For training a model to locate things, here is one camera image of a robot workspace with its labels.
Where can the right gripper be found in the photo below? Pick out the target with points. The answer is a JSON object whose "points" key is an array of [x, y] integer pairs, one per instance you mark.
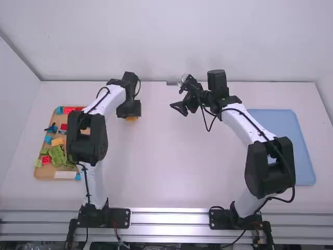
{"points": [[193, 102]]}

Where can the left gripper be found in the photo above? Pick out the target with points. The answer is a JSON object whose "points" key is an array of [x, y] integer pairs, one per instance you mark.
{"points": [[128, 109]]}

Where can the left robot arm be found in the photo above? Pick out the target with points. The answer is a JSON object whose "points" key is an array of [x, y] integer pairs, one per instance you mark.
{"points": [[88, 145]]}

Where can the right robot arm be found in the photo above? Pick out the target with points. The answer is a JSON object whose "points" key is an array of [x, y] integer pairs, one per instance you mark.
{"points": [[268, 169]]}

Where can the yellow toy car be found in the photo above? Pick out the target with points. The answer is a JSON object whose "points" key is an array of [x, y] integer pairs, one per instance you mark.
{"points": [[132, 119]]}

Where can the long red toy brick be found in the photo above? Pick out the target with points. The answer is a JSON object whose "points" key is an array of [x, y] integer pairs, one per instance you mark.
{"points": [[74, 110]]}

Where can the clear teal toy brick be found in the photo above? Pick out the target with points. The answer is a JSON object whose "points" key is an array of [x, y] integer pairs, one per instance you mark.
{"points": [[62, 132]]}

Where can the yellow toy brick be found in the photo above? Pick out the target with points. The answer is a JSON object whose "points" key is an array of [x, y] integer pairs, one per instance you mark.
{"points": [[57, 142]]}

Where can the grey blue toy brick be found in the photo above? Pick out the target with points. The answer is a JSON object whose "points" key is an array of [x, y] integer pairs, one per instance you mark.
{"points": [[52, 128]]}

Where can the tan tray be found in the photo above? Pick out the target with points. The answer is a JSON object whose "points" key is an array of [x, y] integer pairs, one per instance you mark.
{"points": [[59, 169]]}

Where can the red printed toy brick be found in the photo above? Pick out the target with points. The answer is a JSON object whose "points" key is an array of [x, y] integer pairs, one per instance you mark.
{"points": [[46, 160]]}

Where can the blue mat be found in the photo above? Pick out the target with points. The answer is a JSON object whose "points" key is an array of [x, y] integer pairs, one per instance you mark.
{"points": [[286, 125]]}

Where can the silver rails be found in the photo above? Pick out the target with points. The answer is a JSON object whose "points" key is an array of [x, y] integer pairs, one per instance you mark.
{"points": [[169, 216]]}

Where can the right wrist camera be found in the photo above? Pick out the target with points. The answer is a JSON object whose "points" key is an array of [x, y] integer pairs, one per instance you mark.
{"points": [[183, 79]]}

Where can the white toy frame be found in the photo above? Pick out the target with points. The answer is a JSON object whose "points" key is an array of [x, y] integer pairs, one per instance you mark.
{"points": [[65, 175]]}

